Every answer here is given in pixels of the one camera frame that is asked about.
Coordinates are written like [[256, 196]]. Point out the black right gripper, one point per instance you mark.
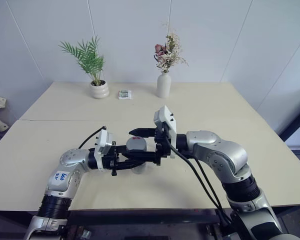
[[162, 150]]

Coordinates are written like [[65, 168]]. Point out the white ceramic vase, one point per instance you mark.
[[163, 86]]

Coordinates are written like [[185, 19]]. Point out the small white box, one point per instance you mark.
[[125, 94]]

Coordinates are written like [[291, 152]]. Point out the dried flower bouquet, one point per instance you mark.
[[168, 53]]

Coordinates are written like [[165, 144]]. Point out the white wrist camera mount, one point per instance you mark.
[[168, 122], [103, 146]]

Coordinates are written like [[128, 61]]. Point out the grey round object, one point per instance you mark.
[[137, 144]]

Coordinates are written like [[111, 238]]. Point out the green palm plant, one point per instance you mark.
[[88, 58]]

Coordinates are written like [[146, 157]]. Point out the white ribbed plant pot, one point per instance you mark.
[[99, 90]]

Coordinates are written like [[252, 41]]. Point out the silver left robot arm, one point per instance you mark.
[[65, 180]]

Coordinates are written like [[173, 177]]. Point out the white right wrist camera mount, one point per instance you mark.
[[168, 122]]

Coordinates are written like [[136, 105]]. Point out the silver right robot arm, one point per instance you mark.
[[222, 155]]

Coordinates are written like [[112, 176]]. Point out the black slanted frame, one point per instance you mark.
[[297, 125]]

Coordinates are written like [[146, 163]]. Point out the dark metal table frame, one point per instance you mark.
[[140, 217]]

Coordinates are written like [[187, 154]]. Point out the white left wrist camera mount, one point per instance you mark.
[[103, 146]]

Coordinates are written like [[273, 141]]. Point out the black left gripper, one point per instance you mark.
[[115, 157]]

